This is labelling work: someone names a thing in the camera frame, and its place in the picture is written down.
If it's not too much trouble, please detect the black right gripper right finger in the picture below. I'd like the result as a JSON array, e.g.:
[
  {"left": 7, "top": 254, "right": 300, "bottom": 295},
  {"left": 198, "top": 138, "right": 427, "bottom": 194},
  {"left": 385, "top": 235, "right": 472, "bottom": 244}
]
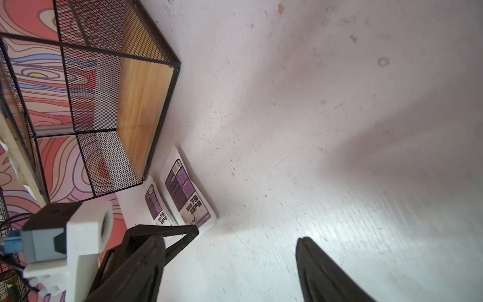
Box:
[{"left": 296, "top": 237, "right": 374, "bottom": 302}]

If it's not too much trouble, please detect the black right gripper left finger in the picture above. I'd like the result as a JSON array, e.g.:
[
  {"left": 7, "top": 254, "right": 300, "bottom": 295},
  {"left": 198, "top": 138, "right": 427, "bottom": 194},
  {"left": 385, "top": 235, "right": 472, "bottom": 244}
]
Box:
[{"left": 86, "top": 235, "right": 166, "bottom": 301}]

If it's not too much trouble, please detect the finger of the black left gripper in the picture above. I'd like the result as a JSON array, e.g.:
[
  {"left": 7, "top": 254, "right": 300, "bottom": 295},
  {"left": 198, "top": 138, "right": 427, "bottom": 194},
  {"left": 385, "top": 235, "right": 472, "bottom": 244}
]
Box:
[{"left": 89, "top": 225, "right": 199, "bottom": 293}]

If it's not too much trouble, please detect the purple coffee bag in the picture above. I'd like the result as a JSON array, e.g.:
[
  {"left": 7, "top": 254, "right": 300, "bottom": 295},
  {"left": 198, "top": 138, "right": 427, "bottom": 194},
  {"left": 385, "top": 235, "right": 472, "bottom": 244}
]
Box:
[
  {"left": 116, "top": 176, "right": 178, "bottom": 229},
  {"left": 159, "top": 146, "right": 217, "bottom": 235}
]

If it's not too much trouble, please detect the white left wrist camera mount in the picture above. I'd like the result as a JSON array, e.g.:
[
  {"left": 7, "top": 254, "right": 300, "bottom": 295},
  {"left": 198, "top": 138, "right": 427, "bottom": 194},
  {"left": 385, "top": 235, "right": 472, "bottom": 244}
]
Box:
[{"left": 1, "top": 201, "right": 114, "bottom": 301}]

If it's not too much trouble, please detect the black wire wooden shelf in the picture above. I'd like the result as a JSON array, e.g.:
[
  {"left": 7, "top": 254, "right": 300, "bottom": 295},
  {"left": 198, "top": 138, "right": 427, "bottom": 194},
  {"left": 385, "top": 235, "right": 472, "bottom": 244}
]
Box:
[{"left": 0, "top": 0, "right": 182, "bottom": 205}]

